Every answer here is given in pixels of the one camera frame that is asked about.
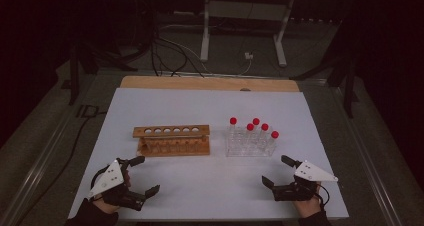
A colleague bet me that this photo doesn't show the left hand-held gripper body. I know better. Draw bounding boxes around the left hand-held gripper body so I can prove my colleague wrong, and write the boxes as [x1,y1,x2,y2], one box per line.
[87,157,148,212]

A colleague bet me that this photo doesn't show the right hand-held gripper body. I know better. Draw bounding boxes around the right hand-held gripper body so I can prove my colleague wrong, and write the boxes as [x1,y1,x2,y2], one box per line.
[271,160,339,203]

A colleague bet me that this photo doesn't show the wooden test tube rack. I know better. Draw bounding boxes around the wooden test tube rack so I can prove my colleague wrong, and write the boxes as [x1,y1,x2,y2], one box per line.
[132,124,212,158]

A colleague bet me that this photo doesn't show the clear plastic test tube rack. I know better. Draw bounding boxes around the clear plastic test tube rack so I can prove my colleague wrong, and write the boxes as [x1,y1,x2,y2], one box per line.
[225,124,278,158]

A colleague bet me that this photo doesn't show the person's left hand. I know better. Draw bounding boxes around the person's left hand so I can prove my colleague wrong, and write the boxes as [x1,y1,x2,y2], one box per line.
[92,198,120,216]

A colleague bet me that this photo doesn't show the person's right hand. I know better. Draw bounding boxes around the person's right hand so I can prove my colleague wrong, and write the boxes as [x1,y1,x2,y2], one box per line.
[293,184,323,219]

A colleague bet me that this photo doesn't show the white table mat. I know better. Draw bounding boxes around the white table mat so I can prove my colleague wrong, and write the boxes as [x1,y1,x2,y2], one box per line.
[67,86,350,220]

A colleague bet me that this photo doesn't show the black metal stand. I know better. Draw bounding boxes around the black metal stand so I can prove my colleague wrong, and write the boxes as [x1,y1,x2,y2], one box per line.
[289,19,360,119]
[68,42,138,106]

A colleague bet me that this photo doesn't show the white metal stand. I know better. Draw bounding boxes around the white metal stand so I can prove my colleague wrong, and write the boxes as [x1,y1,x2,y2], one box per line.
[199,0,298,68]

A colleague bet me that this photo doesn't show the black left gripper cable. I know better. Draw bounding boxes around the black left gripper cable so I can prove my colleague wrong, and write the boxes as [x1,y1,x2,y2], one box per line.
[89,165,113,192]

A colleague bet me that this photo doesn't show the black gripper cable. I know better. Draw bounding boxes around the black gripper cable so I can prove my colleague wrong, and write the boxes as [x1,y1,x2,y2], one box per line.
[316,184,331,209]
[89,165,113,192]

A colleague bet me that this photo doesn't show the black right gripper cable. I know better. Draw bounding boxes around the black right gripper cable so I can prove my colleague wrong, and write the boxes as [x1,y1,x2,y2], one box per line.
[316,184,331,209]

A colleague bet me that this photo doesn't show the long black floor cable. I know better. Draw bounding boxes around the long black floor cable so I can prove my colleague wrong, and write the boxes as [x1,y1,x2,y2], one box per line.
[16,109,108,226]

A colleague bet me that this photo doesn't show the metal floor rail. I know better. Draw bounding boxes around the metal floor rail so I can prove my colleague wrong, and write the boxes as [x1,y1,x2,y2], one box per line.
[0,73,101,226]
[328,82,405,226]

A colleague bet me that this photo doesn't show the white floor cable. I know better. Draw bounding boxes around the white floor cable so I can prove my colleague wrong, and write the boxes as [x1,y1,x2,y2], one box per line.
[237,58,253,77]

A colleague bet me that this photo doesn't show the black floor cable bundle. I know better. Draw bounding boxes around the black floor cable bundle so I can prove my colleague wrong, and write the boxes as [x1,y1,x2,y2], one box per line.
[149,35,205,78]

